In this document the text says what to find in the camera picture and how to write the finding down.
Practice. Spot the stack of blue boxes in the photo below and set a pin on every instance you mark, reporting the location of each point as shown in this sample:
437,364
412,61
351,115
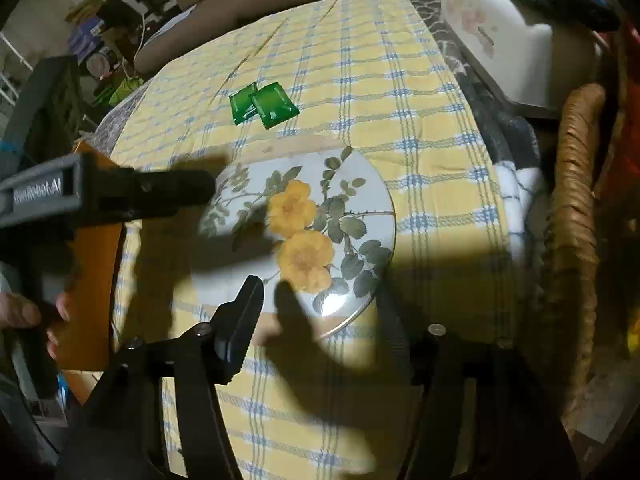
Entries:
85,35

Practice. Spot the green bag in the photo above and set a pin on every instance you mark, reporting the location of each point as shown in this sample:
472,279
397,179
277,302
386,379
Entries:
120,91

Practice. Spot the brown wicker basket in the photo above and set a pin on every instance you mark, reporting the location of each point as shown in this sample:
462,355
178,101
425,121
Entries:
575,210

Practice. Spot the brown paper bag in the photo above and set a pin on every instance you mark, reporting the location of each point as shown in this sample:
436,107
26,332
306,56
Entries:
85,10

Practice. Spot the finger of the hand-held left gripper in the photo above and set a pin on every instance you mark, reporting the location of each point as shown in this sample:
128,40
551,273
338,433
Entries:
150,190

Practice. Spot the round floral plate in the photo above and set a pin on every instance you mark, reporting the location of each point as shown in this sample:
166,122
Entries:
320,240

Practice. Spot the yellow checked cloth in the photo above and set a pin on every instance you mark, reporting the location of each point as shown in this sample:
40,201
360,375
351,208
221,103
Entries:
350,85

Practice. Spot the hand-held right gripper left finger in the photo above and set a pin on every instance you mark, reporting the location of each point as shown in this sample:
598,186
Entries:
245,320

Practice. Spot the person's left hand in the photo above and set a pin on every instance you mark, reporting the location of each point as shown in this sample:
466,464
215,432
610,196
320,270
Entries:
20,312

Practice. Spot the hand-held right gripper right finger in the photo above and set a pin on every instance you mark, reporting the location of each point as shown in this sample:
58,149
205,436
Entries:
405,355

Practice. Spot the white tissue box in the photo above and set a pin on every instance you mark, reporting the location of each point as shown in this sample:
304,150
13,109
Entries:
500,20

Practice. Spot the orange cardboard box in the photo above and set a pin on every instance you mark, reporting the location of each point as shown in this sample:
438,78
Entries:
95,285

